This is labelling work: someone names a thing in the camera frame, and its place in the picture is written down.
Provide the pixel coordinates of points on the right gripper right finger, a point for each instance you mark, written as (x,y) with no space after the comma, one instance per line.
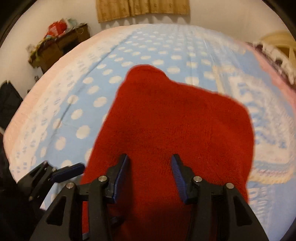
(219,212)

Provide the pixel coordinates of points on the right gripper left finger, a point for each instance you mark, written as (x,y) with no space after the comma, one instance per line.
(63,219)

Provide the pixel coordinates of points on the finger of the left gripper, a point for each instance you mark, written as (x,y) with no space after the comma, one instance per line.
(67,173)

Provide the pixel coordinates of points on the red knitted garment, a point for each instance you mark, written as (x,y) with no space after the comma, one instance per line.
(153,118)

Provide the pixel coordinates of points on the blue polka dot bedspread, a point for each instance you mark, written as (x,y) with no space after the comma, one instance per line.
(61,116)

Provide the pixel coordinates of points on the black folding chair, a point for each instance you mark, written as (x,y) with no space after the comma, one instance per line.
(9,103)

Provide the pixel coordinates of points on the dark wooden desk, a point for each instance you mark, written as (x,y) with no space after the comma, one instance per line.
(50,50)

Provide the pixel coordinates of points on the red items on desk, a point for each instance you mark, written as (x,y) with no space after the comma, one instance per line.
(57,28)

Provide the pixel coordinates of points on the beige curtain left window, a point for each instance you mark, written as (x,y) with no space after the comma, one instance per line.
(113,10)

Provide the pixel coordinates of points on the cream wooden headboard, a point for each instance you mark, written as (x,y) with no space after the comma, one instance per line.
(284,41)

